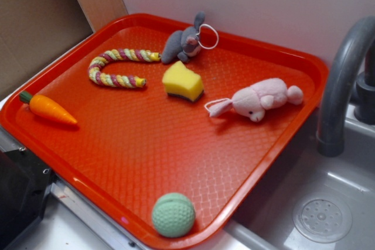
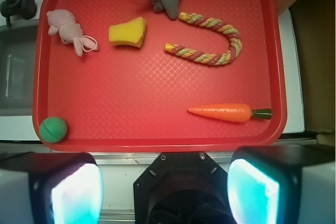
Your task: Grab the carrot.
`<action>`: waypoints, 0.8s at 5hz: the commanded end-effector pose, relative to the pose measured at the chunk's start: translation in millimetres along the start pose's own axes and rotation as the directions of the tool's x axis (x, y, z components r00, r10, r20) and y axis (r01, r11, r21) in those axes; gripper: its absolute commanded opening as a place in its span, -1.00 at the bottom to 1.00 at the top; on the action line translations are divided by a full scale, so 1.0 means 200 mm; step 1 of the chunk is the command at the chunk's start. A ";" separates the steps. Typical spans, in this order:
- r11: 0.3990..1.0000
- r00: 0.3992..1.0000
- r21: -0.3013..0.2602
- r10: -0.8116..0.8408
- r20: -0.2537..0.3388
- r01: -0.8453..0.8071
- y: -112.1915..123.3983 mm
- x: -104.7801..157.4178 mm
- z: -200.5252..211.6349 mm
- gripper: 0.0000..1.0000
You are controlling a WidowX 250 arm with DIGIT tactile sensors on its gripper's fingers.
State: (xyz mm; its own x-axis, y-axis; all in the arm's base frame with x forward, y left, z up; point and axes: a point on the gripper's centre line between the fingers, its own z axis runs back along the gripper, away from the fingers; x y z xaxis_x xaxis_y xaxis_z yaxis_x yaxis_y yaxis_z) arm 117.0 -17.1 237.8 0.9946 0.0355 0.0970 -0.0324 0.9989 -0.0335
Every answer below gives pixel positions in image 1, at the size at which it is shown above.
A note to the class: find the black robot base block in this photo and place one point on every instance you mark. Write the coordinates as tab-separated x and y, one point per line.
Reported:
25	186

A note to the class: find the orange toy carrot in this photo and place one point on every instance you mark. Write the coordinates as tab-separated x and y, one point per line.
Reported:
46	108

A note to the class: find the orange plastic tray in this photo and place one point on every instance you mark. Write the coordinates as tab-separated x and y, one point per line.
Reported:
131	147

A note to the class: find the yellow sponge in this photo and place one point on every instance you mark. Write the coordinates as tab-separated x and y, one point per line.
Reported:
180	81

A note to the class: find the grey plush bunny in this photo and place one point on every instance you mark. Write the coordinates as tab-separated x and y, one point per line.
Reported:
182	45

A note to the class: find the pink plush bunny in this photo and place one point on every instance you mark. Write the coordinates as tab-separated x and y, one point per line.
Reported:
254	101

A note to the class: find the green dimpled ball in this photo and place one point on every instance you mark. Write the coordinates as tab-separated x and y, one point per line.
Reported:
173	215

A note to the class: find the grey toy sink basin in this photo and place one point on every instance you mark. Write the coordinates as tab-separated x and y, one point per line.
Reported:
309	201

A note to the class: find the brown cardboard panel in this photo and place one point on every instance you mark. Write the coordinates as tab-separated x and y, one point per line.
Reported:
36	32

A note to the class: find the grey toy faucet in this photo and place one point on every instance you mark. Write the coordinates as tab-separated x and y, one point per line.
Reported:
341	87

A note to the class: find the multicolour braided rope toy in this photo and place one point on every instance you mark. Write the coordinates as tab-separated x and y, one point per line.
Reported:
97	76

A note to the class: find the dark grey faucet handle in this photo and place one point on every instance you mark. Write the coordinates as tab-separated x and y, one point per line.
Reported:
364	111

